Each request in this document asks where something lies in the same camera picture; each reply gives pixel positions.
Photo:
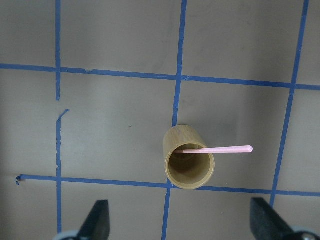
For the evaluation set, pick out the bamboo cup holder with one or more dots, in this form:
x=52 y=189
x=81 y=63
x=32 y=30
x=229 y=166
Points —
x=186 y=170

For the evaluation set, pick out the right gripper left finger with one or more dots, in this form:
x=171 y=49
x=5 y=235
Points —
x=96 y=225

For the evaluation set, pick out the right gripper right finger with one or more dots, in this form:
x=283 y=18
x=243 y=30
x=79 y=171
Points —
x=266 y=224

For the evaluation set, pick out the pink chopstick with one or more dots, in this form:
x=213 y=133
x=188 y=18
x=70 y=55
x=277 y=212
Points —
x=218 y=150

